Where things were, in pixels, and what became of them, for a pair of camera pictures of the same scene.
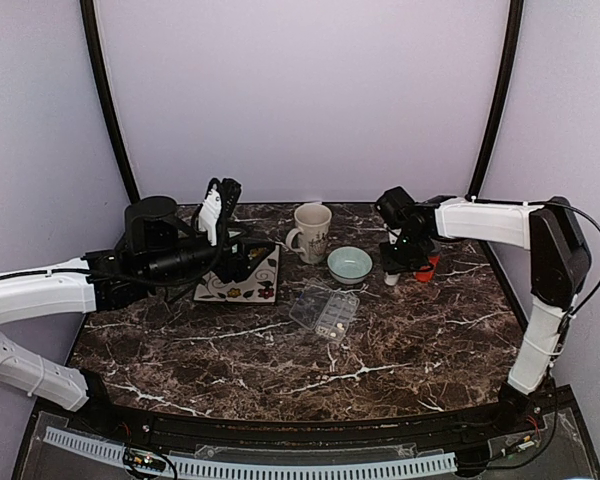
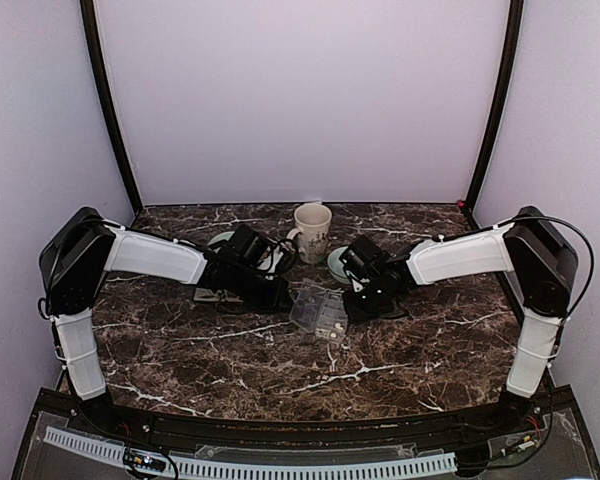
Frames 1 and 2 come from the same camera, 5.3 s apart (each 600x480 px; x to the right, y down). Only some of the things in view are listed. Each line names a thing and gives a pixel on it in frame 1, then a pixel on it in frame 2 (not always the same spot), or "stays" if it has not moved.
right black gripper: x=390 y=264 to x=356 y=315
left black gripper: x=240 y=268 to x=273 y=304
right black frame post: x=516 y=21 stays
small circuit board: x=136 y=457 stays
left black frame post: x=89 y=25 stays
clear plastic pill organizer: x=321 y=308 stays
